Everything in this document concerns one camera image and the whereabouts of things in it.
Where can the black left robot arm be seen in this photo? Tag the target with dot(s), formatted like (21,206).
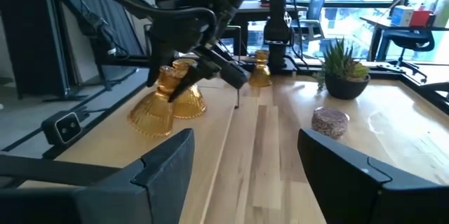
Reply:
(277,24)

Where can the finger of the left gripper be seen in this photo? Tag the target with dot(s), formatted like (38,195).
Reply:
(156,60)
(224,71)

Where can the potted succulent plant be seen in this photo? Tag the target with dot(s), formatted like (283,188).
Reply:
(345,83)

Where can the dark office desk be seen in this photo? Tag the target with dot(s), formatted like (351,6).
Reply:
(259,7)

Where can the red box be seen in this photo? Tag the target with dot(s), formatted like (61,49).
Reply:
(421,18)

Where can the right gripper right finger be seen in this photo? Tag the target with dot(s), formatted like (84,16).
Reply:
(368,196)

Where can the blue and white box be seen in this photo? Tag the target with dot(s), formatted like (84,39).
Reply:
(402,15)

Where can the amber glass candle holder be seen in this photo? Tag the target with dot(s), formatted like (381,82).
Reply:
(151,115)
(260,76)
(191,106)

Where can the black office chair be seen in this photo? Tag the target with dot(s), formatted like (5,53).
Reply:
(408,39)

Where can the purple speckled candle holder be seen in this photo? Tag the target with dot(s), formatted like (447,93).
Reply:
(329,122)

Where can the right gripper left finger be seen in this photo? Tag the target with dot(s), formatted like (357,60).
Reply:
(140,199)

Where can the grey office chair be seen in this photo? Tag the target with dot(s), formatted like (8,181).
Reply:
(315,6)

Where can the black equipment stand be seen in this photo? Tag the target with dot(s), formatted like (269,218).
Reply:
(31,34)

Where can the black table-level camera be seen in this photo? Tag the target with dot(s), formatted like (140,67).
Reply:
(63,127)

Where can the desk with boxes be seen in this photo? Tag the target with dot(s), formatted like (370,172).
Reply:
(386,24)

